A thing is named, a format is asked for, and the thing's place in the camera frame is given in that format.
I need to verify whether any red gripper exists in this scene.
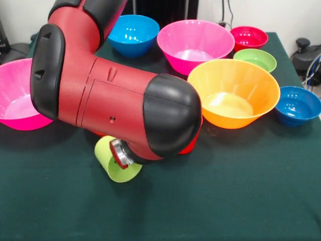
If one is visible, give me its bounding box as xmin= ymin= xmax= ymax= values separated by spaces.
xmin=109 ymin=140 xmax=129 ymax=170

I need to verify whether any green cup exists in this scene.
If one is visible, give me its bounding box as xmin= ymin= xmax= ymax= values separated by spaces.
xmin=94 ymin=136 xmax=143 ymax=183

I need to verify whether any orange-red bowl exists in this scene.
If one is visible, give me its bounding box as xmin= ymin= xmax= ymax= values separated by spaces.
xmin=87 ymin=127 xmax=108 ymax=138

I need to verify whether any red cup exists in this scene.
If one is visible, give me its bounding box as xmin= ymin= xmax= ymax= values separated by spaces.
xmin=178 ymin=124 xmax=202 ymax=155

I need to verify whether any large orange bowl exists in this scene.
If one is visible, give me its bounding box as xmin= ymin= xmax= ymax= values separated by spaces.
xmin=187 ymin=58 xmax=281 ymax=130

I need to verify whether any large pink bowl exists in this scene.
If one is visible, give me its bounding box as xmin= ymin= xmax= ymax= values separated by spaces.
xmin=156 ymin=19 xmax=236 ymax=76
xmin=0 ymin=58 xmax=54 ymax=131

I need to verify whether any dark green tablecloth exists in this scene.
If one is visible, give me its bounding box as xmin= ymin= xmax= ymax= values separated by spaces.
xmin=0 ymin=29 xmax=321 ymax=241

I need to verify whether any light blue bowl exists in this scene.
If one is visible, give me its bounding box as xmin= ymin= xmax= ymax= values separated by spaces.
xmin=107 ymin=14 xmax=161 ymax=58

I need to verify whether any small green bowl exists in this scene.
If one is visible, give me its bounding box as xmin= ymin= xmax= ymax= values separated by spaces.
xmin=233 ymin=48 xmax=277 ymax=73

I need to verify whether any small crimson bowl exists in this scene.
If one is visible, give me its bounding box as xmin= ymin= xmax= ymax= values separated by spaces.
xmin=230 ymin=26 xmax=269 ymax=52

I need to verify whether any small dark blue bowl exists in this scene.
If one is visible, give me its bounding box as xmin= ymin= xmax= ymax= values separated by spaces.
xmin=275 ymin=85 xmax=321 ymax=127

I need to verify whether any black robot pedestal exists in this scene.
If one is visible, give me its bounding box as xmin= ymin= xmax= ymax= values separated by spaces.
xmin=124 ymin=0 xmax=201 ymax=29

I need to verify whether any black cable with plug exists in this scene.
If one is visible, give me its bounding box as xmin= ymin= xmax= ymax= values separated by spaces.
xmin=218 ymin=0 xmax=234 ymax=29

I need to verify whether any tangle of cables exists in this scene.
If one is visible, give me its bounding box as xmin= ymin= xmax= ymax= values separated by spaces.
xmin=300 ymin=54 xmax=321 ymax=87

